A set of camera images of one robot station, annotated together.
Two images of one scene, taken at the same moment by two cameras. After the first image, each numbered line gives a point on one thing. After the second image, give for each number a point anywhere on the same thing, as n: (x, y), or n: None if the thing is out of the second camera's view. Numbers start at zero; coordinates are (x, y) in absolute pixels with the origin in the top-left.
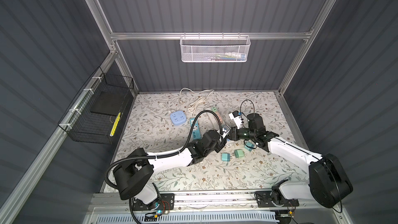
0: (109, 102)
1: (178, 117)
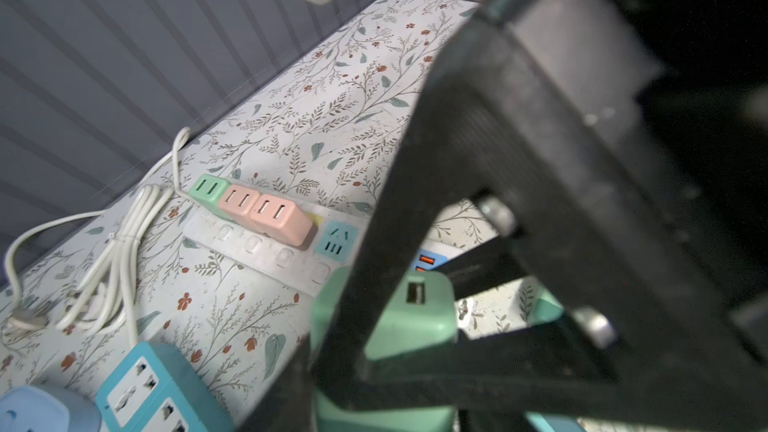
0: None
1: (37, 408)
